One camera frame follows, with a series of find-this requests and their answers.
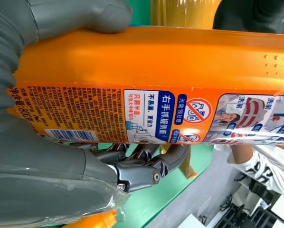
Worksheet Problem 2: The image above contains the yellow taped cardboard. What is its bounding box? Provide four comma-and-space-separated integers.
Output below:
150, 0, 221, 181

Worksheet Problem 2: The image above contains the green mat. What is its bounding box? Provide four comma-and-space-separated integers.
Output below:
94, 0, 284, 228

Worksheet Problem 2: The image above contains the black chair base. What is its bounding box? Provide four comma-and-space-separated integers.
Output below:
214, 195, 284, 228
234, 172, 282, 209

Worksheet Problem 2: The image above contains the person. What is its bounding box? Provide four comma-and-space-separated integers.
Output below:
213, 143, 284, 197

